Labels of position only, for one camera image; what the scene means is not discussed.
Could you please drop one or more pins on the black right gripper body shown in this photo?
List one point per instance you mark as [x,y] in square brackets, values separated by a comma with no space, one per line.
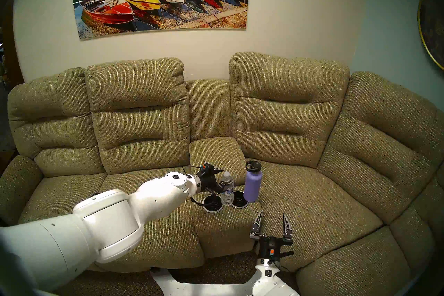
[271,246]

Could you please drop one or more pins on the black metal-rimmed cup holder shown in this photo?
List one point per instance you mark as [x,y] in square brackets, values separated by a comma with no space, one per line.
[212,208]
[239,201]

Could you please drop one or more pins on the white robot torso base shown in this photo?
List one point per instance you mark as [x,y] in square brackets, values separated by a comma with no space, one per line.
[201,290]

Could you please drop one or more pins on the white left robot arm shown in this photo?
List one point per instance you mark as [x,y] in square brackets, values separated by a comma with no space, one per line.
[104,222]

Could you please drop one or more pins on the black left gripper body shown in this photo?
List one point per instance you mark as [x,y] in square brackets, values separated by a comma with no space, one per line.
[207,179]

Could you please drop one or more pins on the clear plastic water bottle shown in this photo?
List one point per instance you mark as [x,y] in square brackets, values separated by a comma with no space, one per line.
[227,191]

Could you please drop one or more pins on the olive sofa console armrest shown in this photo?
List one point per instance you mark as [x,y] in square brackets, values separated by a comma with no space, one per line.
[216,153]

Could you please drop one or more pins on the olive green fabric sofa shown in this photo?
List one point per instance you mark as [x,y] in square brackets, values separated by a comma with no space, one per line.
[138,118]

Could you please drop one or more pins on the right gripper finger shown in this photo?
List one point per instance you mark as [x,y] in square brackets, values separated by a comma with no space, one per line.
[287,226]
[257,224]

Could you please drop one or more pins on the purple metal flask bottle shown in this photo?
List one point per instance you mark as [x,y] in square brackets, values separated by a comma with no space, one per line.
[252,187]

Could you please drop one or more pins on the round gold-rimmed wall clock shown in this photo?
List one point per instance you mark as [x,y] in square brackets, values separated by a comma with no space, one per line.
[432,28]

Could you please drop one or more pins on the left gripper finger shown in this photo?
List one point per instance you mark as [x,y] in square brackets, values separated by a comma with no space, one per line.
[216,190]
[216,170]

